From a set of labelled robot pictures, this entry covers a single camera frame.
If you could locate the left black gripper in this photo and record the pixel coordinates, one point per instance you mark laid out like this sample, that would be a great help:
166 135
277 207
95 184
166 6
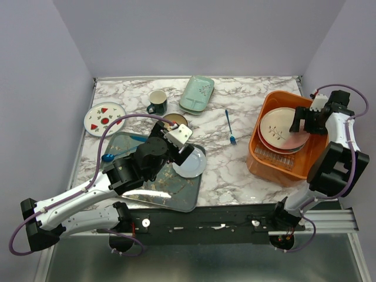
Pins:
158 131

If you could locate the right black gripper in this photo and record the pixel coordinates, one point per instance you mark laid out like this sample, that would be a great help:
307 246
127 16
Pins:
302 113

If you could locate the pink and cream plate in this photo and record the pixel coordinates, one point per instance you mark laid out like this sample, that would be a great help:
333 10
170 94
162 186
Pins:
275 129

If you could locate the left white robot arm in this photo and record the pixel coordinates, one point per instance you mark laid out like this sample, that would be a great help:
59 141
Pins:
46 221

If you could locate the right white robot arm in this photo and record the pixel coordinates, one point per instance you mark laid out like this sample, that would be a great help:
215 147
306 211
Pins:
337 169

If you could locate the orange plastic bin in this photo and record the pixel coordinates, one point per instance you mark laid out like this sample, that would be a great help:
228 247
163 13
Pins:
285 170

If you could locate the light blue scalloped plate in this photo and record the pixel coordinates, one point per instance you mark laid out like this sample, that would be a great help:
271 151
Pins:
193 166

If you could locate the brown cream bowl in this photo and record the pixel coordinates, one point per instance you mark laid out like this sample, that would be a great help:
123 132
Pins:
176 118

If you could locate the floral blossom tray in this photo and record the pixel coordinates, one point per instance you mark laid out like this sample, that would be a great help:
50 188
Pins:
168 191

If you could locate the lower mint rectangular dish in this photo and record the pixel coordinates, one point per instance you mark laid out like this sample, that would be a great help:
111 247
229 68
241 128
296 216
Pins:
195 101

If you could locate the mint rectangular dish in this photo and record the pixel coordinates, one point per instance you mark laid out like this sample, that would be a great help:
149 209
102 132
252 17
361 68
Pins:
195 101
198 82

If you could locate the blue plastic fork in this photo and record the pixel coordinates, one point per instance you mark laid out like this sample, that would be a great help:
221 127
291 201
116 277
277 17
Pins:
232 138

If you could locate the dark green mug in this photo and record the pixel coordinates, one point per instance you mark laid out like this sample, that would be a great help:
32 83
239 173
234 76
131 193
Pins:
158 103

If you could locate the upper mint rectangular dish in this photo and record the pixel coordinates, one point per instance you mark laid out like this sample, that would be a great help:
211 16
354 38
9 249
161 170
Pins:
198 82

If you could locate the blue metallic spoon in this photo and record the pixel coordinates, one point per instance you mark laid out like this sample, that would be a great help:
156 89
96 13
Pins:
110 157

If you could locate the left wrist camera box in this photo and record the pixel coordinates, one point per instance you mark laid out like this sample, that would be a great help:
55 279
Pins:
178 135

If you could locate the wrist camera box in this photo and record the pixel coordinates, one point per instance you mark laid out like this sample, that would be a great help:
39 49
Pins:
178 135
318 103

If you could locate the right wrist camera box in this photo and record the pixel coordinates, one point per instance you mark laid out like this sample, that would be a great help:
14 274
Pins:
318 103

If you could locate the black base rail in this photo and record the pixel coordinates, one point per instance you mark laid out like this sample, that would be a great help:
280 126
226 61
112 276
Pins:
252 223

